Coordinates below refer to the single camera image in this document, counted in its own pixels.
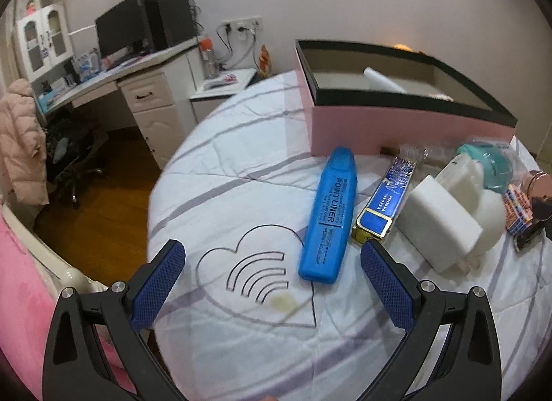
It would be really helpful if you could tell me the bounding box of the black computer tower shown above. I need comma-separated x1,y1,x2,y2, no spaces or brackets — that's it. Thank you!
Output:
142,0,199,52

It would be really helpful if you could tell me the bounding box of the pink storage box black rim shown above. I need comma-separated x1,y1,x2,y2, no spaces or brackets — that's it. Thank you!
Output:
295,39,517,157

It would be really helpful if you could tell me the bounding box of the blue highlighter-shaped case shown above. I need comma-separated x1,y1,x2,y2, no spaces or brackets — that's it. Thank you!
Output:
298,147,359,285

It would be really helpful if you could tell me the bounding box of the colourful small packet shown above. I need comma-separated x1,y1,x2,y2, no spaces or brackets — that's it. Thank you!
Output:
502,183,535,235

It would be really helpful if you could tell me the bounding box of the black office chair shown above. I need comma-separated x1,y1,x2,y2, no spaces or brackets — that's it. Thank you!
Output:
43,117,108,208

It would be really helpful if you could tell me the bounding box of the water bottle orange cap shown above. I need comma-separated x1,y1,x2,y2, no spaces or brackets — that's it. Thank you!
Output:
198,38,218,79

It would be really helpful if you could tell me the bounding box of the white printed bedsheet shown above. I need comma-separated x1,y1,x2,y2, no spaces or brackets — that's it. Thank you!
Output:
147,69,552,401

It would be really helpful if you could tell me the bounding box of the white wall power outlet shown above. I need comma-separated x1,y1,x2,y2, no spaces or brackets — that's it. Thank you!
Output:
222,15,263,35

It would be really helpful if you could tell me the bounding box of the blue and white box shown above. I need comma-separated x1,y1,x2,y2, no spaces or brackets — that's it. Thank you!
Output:
71,50,102,83

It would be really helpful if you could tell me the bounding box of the black computer monitor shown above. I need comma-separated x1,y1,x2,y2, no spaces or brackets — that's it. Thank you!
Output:
95,0,149,59

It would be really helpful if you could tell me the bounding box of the teal round container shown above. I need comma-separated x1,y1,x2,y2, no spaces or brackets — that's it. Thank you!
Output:
456,142,518,195

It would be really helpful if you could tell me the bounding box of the blue and gold box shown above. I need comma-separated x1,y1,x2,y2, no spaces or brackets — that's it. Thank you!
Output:
351,155,420,247

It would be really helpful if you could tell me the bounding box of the white nightstand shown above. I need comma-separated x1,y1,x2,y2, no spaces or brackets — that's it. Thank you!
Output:
190,68,258,123

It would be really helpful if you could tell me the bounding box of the white desk with drawers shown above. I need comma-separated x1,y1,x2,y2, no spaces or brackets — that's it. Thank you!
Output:
37,37,203,169

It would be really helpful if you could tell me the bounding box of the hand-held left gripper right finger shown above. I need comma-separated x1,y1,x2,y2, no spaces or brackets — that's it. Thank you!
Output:
360,239,503,401

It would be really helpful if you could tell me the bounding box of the white glass-door cabinet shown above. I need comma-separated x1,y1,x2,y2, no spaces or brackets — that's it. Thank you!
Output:
16,2,75,80

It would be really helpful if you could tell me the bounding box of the rose gold mirror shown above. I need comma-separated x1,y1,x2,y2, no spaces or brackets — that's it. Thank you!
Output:
515,170,552,251

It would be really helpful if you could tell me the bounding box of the pink blanket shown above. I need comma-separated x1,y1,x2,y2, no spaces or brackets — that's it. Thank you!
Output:
0,211,130,401

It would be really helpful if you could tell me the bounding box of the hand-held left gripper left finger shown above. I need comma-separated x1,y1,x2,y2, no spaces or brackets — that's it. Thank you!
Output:
42,238,190,401

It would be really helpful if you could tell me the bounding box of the clear plastic packaging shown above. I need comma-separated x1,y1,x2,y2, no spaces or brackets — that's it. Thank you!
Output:
399,142,458,169

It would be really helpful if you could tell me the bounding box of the white sponge block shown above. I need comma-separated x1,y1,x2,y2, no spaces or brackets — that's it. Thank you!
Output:
396,174,484,273

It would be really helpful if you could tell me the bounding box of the white bed frame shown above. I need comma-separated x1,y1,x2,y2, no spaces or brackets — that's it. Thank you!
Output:
0,200,108,298

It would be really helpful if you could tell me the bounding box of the pink padded jacket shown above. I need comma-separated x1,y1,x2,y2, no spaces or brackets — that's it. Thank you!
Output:
0,79,47,199

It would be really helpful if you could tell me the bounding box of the orange snack bag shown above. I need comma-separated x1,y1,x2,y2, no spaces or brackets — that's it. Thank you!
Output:
258,44,273,78

